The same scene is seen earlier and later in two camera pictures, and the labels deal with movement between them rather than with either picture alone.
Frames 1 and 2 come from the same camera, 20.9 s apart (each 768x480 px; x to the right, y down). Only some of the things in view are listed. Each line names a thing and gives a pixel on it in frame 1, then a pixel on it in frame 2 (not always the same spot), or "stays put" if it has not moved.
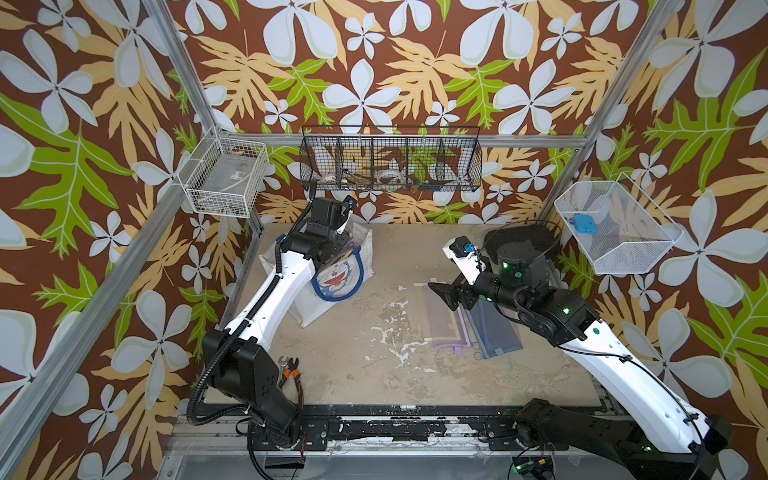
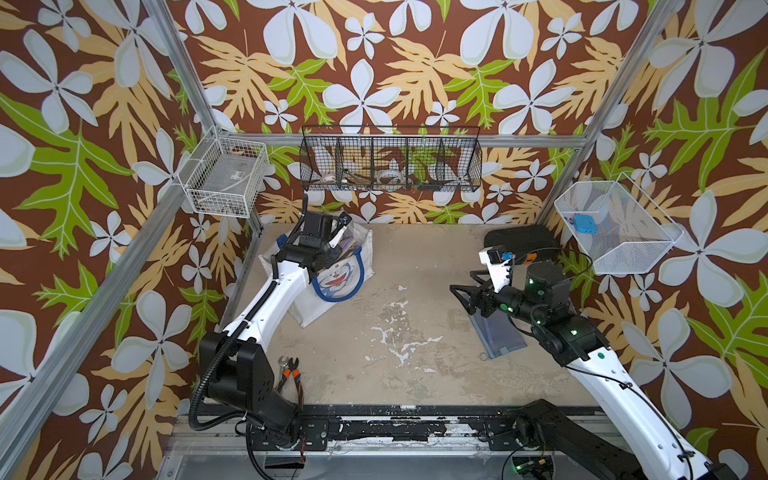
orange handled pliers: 293,366 stays put
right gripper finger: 449,294 → 481,277
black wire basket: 390,158 stays put
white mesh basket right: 630,235 stays put
